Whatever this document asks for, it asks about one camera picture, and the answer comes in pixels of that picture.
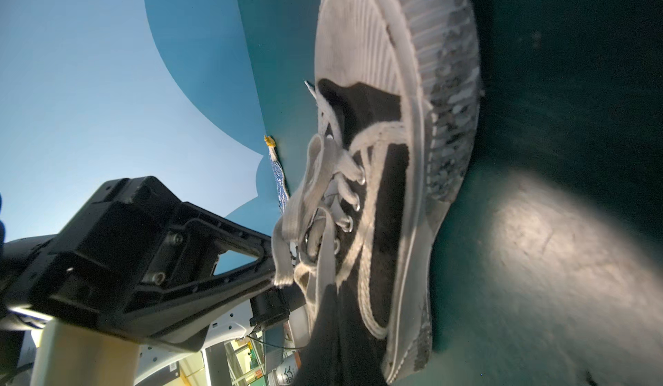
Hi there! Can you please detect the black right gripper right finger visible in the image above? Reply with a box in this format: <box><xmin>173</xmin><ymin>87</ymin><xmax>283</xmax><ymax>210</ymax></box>
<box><xmin>338</xmin><ymin>292</ymin><xmax>387</xmax><ymax>385</ymax></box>

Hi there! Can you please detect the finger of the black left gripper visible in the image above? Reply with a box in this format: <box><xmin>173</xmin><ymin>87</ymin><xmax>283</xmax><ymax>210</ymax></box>
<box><xmin>103</xmin><ymin>261</ymin><xmax>275</xmax><ymax>351</ymax></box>
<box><xmin>155</xmin><ymin>202</ymin><xmax>274</xmax><ymax>282</ymax></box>

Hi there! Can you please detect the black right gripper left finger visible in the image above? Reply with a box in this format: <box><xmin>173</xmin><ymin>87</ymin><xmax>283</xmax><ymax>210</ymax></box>
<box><xmin>293</xmin><ymin>285</ymin><xmax>339</xmax><ymax>386</ymax></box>

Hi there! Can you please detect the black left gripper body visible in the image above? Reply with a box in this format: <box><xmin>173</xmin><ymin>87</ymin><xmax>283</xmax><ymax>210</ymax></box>
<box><xmin>1</xmin><ymin>176</ymin><xmax>181</xmax><ymax>328</ymax></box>

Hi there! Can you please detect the white shoelace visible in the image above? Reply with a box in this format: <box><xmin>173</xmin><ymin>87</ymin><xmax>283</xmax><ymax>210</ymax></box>
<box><xmin>270</xmin><ymin>79</ymin><xmax>415</xmax><ymax>335</ymax></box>

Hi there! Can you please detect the black white canvas sneaker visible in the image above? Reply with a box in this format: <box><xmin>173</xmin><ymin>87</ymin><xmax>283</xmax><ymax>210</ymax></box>
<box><xmin>272</xmin><ymin>0</ymin><xmax>481</xmax><ymax>385</ymax></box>

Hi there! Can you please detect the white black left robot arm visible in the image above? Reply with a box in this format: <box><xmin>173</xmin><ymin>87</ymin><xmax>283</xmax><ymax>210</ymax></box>
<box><xmin>1</xmin><ymin>176</ymin><xmax>303</xmax><ymax>385</ymax></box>

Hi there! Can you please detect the blue dotted work glove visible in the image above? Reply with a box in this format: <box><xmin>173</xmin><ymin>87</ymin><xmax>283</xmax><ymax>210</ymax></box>
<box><xmin>264</xmin><ymin>136</ymin><xmax>289</xmax><ymax>213</ymax></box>

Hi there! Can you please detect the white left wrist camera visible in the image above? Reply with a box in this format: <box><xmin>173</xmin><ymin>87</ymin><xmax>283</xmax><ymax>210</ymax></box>
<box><xmin>30</xmin><ymin>320</ymin><xmax>140</xmax><ymax>386</ymax></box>

